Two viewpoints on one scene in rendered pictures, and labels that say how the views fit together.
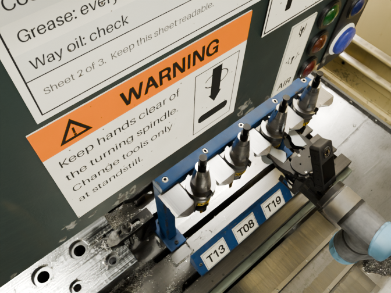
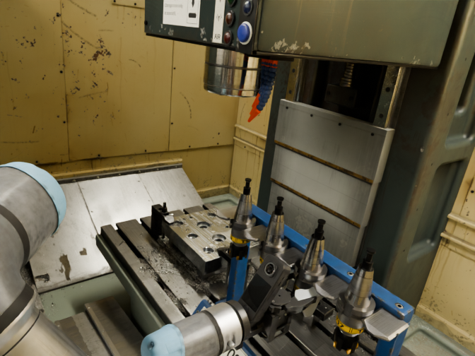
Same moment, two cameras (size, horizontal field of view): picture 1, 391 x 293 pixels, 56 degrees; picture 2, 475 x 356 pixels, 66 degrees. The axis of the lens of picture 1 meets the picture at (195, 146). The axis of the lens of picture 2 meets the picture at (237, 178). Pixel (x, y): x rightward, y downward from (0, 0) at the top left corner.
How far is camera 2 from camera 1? 92 cm
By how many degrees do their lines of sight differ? 74
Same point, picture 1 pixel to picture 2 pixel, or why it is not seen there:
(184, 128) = (184, 13)
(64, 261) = (210, 232)
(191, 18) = not seen: outside the picture
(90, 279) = (196, 241)
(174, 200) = (230, 210)
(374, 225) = (181, 324)
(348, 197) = (222, 309)
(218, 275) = not seen: hidden behind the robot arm
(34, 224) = (158, 10)
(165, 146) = (180, 17)
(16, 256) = (154, 20)
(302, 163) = not seen: hidden behind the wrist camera
